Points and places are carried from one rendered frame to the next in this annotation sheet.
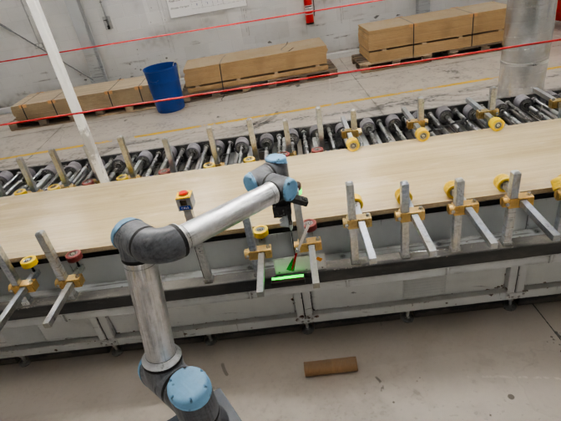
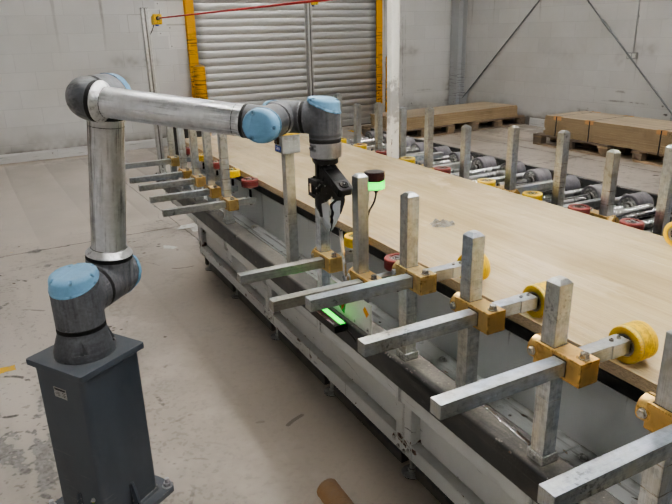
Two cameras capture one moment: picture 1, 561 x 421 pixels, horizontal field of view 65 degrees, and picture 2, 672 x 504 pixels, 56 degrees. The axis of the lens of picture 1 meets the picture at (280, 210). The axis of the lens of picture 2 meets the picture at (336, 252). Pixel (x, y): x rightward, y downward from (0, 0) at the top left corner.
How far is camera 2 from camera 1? 1.83 m
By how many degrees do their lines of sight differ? 53
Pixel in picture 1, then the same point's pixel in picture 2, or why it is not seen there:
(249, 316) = (362, 385)
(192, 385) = (69, 275)
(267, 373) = (307, 459)
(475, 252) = not seen: hidden behind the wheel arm
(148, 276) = (92, 137)
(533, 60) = not seen: outside the picture
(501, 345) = not seen: outside the picture
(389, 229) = (519, 361)
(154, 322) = (92, 195)
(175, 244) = (76, 93)
